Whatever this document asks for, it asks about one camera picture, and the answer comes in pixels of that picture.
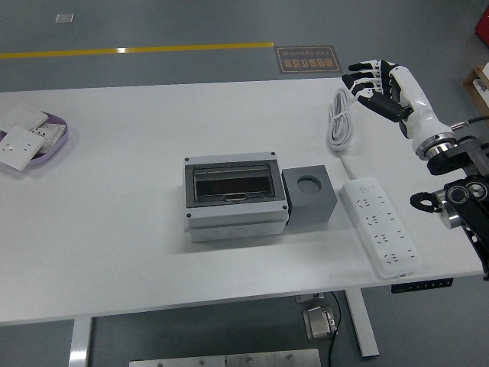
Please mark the silver metal floor box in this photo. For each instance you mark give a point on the silver metal floor box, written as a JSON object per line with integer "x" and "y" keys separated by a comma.
{"x": 320, "y": 323}

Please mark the white blank switch plate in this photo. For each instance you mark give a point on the white blank switch plate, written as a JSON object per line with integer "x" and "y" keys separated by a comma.
{"x": 28, "y": 116}

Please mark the brown floor sign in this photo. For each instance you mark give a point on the brown floor sign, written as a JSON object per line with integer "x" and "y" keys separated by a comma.
{"x": 308, "y": 59}

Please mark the white five-hole wall socket plate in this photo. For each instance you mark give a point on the white five-hole wall socket plate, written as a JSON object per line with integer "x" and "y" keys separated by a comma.
{"x": 19, "y": 147}

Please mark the yellow floor tape line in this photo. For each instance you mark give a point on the yellow floor tape line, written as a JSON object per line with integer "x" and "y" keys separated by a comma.
{"x": 153, "y": 49}

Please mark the red box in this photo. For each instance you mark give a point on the red box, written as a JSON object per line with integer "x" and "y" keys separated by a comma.
{"x": 482, "y": 25}

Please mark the white power strip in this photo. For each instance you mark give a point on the white power strip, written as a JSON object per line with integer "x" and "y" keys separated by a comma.
{"x": 382, "y": 229}

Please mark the metal floor outlet cover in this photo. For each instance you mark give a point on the metal floor outlet cover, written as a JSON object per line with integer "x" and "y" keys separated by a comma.
{"x": 64, "y": 18}

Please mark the white multi-hole socket plate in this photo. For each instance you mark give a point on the white multi-hole socket plate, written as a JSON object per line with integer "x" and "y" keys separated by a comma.
{"x": 49, "y": 134}

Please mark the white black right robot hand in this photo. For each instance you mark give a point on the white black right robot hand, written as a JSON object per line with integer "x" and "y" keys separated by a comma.
{"x": 414, "y": 103}

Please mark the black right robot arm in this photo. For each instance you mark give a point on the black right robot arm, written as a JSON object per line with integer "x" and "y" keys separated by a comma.
{"x": 470, "y": 199}

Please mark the transparent grey-framed box lid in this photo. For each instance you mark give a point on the transparent grey-framed box lid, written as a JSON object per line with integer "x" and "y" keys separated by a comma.
{"x": 229, "y": 183}

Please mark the black table control panel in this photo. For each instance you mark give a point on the black table control panel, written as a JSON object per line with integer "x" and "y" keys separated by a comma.
{"x": 422, "y": 285}

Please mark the grey cube with round hole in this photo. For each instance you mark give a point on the grey cube with round hole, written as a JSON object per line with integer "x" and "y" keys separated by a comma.
{"x": 311, "y": 210}

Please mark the grey metal base plate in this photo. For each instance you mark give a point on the grey metal base plate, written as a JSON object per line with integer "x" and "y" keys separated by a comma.
{"x": 225, "y": 359}

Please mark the white table leg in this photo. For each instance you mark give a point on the white table leg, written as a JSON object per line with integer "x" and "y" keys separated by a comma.
{"x": 80, "y": 344}
{"x": 363, "y": 325}

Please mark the metal table bracket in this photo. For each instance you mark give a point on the metal table bracket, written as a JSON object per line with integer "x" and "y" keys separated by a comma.
{"x": 309, "y": 297}

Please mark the purple oval tray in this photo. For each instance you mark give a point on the purple oval tray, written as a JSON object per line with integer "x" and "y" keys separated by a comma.
{"x": 57, "y": 143}

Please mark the grey plastic enclosure box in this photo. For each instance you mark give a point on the grey plastic enclosure box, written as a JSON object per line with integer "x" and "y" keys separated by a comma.
{"x": 233, "y": 219}

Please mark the wooden shelf crate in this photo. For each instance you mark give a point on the wooden shelf crate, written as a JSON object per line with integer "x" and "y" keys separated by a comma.
{"x": 477, "y": 89}

